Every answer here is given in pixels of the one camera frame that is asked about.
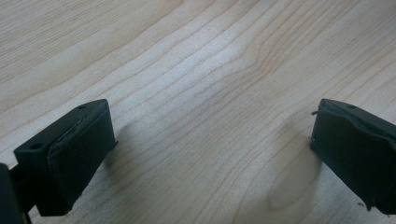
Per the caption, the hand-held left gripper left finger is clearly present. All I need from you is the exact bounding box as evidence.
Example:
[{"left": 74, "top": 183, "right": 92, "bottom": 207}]
[{"left": 13, "top": 98, "right": 119, "bottom": 217}]

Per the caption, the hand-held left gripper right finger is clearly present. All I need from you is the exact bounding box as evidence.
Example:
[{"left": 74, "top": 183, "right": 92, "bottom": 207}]
[{"left": 309, "top": 98, "right": 396, "bottom": 217}]

